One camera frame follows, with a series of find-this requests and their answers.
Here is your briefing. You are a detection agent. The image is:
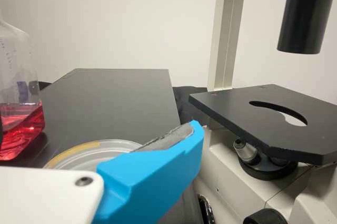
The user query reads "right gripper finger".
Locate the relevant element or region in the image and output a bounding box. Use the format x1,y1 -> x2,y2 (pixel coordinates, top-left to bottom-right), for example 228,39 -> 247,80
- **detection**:
89,120 -> 205,224

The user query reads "petri dish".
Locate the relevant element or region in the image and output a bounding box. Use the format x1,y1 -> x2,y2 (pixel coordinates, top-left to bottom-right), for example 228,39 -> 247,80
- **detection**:
43,139 -> 143,173

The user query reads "black platform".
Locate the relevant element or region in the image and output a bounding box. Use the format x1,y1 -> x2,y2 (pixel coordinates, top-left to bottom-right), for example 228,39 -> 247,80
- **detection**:
0,68 -> 197,224

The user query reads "cream microscope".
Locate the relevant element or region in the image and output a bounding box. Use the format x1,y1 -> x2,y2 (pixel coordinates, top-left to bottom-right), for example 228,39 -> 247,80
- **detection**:
181,0 -> 337,224

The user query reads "red liquid bottle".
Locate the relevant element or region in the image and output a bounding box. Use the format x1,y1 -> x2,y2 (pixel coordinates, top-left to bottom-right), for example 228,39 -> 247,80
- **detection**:
0,13 -> 46,161

